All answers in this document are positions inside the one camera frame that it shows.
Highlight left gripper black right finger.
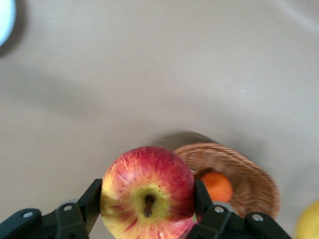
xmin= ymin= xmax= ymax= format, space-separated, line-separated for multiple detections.
xmin=184 ymin=179 xmax=293 ymax=239

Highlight light blue round plate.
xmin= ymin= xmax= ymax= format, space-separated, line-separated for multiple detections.
xmin=0 ymin=0 xmax=17 ymax=48

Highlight yellow banana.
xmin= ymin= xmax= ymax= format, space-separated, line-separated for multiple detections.
xmin=296 ymin=200 xmax=319 ymax=239

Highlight brown woven wicker basket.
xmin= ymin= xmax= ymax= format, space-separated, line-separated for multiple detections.
xmin=173 ymin=141 xmax=281 ymax=220

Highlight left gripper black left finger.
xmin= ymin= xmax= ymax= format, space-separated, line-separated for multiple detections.
xmin=0 ymin=178 xmax=103 ymax=239

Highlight brown table cloth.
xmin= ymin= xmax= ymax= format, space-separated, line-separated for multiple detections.
xmin=0 ymin=0 xmax=319 ymax=239

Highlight red yellow apple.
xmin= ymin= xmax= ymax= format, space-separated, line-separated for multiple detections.
xmin=99 ymin=146 xmax=196 ymax=239

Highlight orange tangerine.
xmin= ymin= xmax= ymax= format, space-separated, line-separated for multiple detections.
xmin=199 ymin=171 xmax=234 ymax=203

